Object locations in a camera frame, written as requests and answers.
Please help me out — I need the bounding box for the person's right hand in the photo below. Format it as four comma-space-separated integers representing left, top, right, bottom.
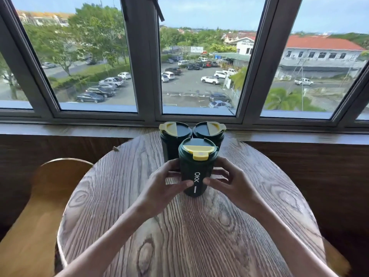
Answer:
203, 157, 268, 219

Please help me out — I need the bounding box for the person's left hand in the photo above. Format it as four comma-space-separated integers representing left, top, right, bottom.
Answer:
135, 159, 194, 219

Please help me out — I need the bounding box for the dark green cup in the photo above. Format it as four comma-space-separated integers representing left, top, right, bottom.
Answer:
159, 121, 193, 162
192, 121, 227, 150
178, 137, 219, 198

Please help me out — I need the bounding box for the person's right forearm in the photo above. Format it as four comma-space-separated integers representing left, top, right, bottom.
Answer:
254, 205, 340, 277

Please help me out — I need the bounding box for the person's left forearm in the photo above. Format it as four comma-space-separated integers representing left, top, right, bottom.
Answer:
54, 202, 154, 277

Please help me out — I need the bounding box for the dark green cup, yellow lid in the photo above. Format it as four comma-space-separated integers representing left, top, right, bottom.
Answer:
159, 121, 193, 162
192, 121, 227, 150

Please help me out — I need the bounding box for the green palm tree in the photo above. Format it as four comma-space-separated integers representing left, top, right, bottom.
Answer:
263, 87, 327, 112

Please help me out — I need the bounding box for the group of parked cars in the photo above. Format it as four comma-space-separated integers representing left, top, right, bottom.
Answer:
76, 53, 240, 110

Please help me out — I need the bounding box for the white building with red roof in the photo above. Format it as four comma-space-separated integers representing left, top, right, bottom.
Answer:
223, 32, 258, 57

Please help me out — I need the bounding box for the wooden window sill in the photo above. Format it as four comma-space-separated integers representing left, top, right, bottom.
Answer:
0, 123, 369, 146

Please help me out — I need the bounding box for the light wooden chair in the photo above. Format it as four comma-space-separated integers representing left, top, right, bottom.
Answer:
0, 158, 94, 277
322, 236, 352, 277

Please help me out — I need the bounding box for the red-roofed grey building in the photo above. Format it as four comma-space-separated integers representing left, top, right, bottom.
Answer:
275, 34, 367, 80

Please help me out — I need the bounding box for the large green tree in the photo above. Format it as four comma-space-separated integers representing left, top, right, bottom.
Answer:
24, 3, 129, 77

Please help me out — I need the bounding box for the yellow-roofed building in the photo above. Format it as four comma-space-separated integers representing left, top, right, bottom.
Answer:
15, 9, 76, 28

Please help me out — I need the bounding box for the grey metal window frame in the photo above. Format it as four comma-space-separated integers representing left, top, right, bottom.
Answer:
0, 0, 369, 129

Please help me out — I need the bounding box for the dark window handle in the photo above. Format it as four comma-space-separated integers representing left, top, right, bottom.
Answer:
151, 0, 165, 23

